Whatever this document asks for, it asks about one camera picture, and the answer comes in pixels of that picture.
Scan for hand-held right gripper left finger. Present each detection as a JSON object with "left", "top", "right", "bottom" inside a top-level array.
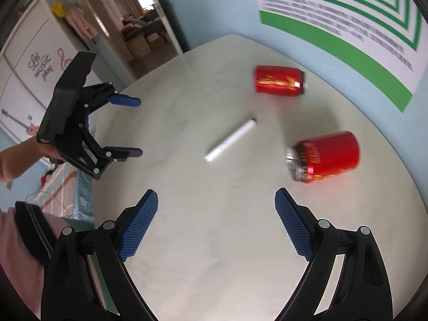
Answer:
[{"left": 40, "top": 189, "right": 159, "bottom": 321}]

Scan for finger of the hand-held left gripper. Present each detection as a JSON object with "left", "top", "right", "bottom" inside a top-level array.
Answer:
[
  {"left": 78, "top": 82, "right": 142, "bottom": 116},
  {"left": 79, "top": 125, "right": 144, "bottom": 181}
]

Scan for pink hanging clothes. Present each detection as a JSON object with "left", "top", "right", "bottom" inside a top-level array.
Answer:
[{"left": 65, "top": 3, "right": 100, "bottom": 41}]

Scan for green striped wall poster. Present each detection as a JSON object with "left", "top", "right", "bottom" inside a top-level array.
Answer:
[{"left": 256, "top": 0, "right": 423, "bottom": 113}]

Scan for striped floor mat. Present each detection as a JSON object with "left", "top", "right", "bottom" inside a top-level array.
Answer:
[{"left": 35, "top": 167, "right": 96, "bottom": 221}]

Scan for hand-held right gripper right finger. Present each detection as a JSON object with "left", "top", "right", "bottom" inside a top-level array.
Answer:
[{"left": 274, "top": 188, "right": 393, "bottom": 321}]

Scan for white tube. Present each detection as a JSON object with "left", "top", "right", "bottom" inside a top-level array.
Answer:
[{"left": 205, "top": 118, "right": 257, "bottom": 163}]

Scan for person's pink shirt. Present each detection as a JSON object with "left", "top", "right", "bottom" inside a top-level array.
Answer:
[{"left": 0, "top": 207, "right": 101, "bottom": 321}]

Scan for dark blue sofa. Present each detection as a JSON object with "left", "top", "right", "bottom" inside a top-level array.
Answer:
[{"left": 122, "top": 11, "right": 167, "bottom": 42}]

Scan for red drink can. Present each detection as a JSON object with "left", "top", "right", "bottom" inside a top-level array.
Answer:
[
  {"left": 254, "top": 65, "right": 306, "bottom": 97},
  {"left": 286, "top": 130, "right": 362, "bottom": 184}
]

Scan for white wardrobe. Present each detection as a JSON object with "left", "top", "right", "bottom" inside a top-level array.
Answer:
[{"left": 0, "top": 0, "right": 101, "bottom": 148}]

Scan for person's left forearm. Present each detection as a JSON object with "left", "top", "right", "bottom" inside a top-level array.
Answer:
[{"left": 0, "top": 137, "right": 62, "bottom": 184}]

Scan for black striped strap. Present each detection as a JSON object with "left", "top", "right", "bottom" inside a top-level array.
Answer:
[{"left": 15, "top": 202, "right": 58, "bottom": 268}]

